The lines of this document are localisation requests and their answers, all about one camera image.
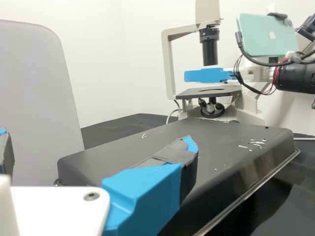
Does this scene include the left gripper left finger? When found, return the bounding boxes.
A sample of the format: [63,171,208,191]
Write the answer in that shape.
[0,127,15,177]

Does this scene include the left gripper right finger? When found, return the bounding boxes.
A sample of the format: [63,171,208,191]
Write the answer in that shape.
[101,134,199,236]

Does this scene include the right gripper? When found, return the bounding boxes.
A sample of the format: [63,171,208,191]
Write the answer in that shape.
[184,61,275,84]

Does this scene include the cream microscope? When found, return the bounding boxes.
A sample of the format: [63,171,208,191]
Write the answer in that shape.
[160,0,315,136]

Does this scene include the white box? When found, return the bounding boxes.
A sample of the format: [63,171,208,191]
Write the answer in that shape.
[0,19,86,187]

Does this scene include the black tray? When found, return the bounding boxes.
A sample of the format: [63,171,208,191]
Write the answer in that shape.
[53,119,301,236]

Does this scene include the black cable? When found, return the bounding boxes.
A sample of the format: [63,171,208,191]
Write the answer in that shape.
[234,31,286,68]

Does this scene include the white cable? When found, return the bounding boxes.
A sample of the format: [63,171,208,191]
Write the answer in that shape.
[166,99,184,124]

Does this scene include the right wrist camera phone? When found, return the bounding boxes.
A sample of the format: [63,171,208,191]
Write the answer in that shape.
[235,5,300,67]

